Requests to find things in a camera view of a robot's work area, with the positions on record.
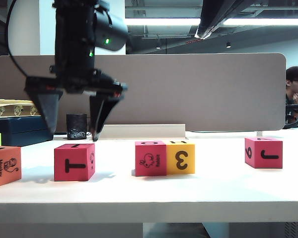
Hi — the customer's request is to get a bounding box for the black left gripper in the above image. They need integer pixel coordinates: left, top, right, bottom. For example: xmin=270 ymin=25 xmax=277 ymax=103
xmin=24 ymin=65 xmax=129 ymax=142

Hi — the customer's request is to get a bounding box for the red letter T foam block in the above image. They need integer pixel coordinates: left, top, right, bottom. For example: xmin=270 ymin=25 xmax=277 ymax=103
xmin=54 ymin=143 xmax=96 ymax=182

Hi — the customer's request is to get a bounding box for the red rabbit foam block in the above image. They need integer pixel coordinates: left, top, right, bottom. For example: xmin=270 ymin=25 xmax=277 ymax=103
xmin=135 ymin=140 xmax=167 ymax=177

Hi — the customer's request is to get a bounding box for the orange monkey foam block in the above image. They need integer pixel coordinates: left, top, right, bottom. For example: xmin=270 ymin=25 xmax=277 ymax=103
xmin=0 ymin=146 xmax=22 ymax=189

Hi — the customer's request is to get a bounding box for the yellow number 3 foam block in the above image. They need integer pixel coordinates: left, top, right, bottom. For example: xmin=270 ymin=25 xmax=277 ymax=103
xmin=165 ymin=140 xmax=196 ymax=175

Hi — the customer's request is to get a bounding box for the red letter J foam block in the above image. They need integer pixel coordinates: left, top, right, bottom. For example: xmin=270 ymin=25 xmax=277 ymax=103
xmin=244 ymin=137 xmax=283 ymax=170

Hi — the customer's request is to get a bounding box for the black mug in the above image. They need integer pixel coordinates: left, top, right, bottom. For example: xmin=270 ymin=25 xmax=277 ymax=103
xmin=66 ymin=113 xmax=88 ymax=140

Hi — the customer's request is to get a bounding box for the dark blue case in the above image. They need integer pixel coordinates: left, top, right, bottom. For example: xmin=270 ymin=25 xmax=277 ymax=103
xmin=0 ymin=116 xmax=54 ymax=148

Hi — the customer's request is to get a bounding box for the yellow printed box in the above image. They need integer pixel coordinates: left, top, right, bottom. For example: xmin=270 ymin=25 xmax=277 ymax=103
xmin=0 ymin=98 xmax=44 ymax=118

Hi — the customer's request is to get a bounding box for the grey desk divider panel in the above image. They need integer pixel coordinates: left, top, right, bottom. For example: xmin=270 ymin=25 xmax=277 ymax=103
xmin=0 ymin=53 xmax=287 ymax=132

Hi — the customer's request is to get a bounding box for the person with glasses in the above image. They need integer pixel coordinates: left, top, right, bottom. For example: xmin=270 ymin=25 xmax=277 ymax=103
xmin=285 ymin=65 xmax=298 ymax=130

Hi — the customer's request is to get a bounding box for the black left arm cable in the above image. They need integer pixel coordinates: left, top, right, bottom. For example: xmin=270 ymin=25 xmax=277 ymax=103
xmin=5 ymin=0 xmax=30 ymax=78

